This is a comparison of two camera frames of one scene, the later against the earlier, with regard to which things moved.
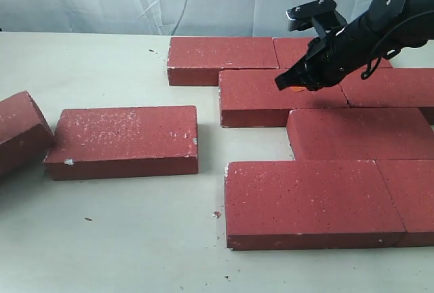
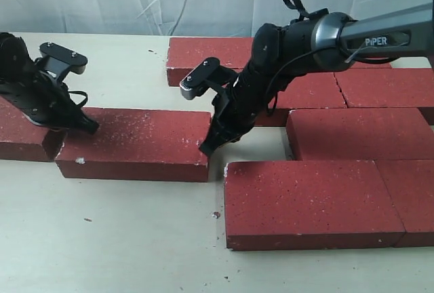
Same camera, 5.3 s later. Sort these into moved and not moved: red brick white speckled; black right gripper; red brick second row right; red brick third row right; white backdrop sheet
Moved: red brick white speckled; black right gripper
Not moved: red brick third row right; red brick second row right; white backdrop sheet
